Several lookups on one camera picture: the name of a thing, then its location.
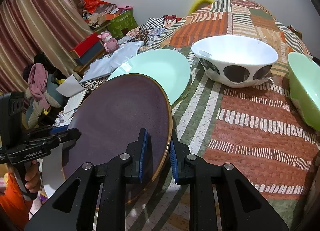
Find purple brown-rimmed plate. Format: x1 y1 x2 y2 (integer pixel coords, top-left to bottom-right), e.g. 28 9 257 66
62 74 173 203

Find mint green plate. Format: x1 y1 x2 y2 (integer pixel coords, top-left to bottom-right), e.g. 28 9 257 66
109 49 191 104

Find white bowl black dots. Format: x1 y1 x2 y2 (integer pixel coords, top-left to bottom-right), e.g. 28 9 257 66
191 35 278 88

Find green bowl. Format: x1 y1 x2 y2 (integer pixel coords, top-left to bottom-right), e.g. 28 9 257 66
287 52 320 131

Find white plate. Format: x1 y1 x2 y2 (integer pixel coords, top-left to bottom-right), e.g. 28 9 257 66
42 144 65 198

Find person's left hand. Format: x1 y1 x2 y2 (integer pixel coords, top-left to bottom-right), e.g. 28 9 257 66
24 160 41 193

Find grey stuffed toy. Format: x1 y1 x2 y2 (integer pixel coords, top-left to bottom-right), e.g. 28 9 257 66
25 74 67 129

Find open white book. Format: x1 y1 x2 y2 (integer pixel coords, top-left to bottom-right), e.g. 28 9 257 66
56 75 88 123

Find pink scarf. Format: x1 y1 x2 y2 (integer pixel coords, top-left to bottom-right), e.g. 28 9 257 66
28 63 50 110

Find orange sleeve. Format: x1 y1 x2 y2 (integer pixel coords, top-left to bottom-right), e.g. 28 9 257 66
1 173 33 230

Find red and navy box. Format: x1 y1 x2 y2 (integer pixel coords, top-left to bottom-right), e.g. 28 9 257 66
70 32 105 65

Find pink toy figure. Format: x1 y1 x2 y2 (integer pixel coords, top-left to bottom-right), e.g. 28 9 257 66
98 32 119 53

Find light blue folded cloth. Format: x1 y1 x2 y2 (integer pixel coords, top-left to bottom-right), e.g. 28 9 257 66
79 41 144 83

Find striped brown curtain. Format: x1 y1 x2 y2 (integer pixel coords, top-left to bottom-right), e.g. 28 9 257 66
1 0 92 93

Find checkered patchwork fabric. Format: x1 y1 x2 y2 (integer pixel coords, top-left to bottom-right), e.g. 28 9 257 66
118 14 181 46

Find green patterned box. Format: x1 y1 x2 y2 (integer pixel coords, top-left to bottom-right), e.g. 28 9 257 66
107 10 138 40

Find red plastic bag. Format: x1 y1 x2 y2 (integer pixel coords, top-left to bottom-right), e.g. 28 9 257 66
84 0 110 13

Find brown paper bag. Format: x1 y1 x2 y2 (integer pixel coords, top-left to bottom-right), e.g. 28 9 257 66
288 25 303 40

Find yellow curved cushion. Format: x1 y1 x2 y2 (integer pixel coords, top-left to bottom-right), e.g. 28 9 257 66
188 0 215 15

